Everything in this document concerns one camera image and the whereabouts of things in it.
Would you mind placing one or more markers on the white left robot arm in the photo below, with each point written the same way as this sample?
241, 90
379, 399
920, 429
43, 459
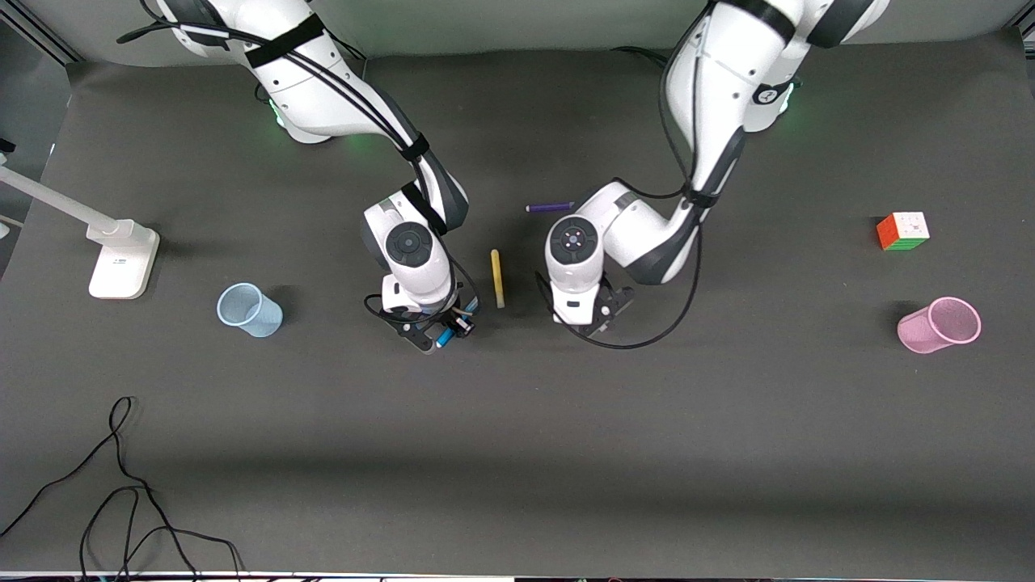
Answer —
711, 105

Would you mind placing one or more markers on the colourful puzzle cube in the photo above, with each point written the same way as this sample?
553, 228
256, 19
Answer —
904, 231

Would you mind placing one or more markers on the yellow marker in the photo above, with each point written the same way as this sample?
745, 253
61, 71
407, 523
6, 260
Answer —
497, 279

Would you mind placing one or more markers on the pink mesh cup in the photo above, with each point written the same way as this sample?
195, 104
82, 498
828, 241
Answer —
942, 325

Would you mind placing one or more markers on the purple marker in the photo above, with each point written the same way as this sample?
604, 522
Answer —
550, 207

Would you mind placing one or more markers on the black frame rail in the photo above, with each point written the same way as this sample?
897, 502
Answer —
44, 36

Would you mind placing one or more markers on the blue marker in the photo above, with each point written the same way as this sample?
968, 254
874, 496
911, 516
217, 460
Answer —
443, 340

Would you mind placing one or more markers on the dark grey table mat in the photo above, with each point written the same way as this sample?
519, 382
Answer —
517, 453

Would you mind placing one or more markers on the translucent blue cup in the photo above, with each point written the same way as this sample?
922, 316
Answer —
252, 311

